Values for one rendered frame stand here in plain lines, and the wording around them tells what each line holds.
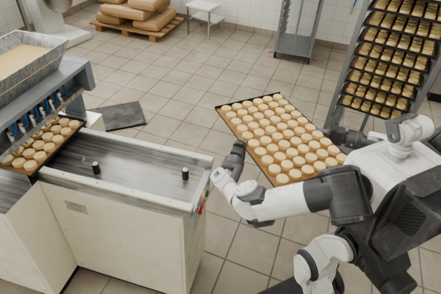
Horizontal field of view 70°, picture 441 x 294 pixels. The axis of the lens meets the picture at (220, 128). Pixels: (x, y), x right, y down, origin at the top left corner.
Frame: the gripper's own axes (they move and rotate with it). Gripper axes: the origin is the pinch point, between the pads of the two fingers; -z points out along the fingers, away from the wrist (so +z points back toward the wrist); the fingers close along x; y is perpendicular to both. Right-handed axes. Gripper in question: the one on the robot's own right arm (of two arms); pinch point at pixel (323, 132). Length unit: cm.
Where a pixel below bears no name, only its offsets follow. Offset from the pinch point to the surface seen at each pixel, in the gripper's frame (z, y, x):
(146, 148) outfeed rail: -79, 32, -12
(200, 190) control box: -45, 43, -16
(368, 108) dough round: 28, -65, -21
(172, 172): -62, 38, -16
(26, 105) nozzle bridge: -116, 56, 18
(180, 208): -48, 59, -10
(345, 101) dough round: 13, -68, -21
